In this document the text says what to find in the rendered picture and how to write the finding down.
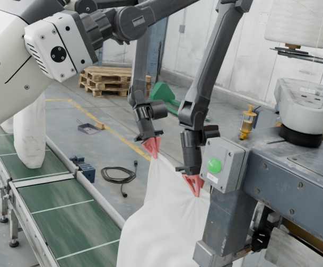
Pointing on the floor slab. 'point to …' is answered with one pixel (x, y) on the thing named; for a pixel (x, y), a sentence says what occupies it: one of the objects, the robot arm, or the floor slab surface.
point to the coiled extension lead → (120, 178)
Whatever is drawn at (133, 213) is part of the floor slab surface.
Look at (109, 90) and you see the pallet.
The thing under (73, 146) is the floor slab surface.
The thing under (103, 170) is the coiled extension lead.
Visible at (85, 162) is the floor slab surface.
